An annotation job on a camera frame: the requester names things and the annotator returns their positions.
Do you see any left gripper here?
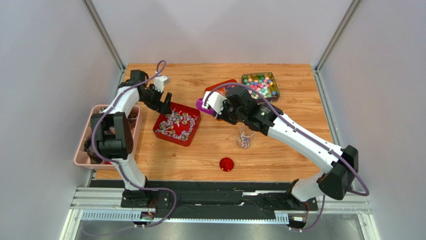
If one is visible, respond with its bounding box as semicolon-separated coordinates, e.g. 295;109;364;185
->
140;84;172;115

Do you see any orange tray of lollipops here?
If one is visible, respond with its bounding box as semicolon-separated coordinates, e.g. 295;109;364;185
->
204;78;239;97

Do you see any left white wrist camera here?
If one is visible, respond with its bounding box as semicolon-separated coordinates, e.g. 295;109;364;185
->
153;75;171;93

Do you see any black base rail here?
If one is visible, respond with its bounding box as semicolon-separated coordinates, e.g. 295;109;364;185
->
121;181;319;220

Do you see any red jar lid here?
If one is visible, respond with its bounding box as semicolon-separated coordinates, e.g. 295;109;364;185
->
219;157;234;172

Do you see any red tray of swirl lollipops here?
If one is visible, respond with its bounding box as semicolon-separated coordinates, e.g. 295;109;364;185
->
153;102;201;147

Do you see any purple plastic scoop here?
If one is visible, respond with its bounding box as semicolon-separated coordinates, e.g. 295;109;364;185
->
195;98;214;116

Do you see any clear tray of colourful candies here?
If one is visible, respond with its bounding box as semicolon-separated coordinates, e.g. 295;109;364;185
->
241;72;280;103

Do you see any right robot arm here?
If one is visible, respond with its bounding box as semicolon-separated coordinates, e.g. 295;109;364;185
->
204;86;359;202

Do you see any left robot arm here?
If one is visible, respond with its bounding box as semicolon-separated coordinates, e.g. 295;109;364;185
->
90;70;172;204

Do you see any pink organizer basket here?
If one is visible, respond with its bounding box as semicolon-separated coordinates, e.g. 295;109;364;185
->
73;104;143;170

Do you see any clear plastic jar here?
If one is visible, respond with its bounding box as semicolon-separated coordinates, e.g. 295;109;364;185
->
237;125;255;149

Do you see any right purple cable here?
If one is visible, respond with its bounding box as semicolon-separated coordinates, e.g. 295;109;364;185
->
202;82;370;232

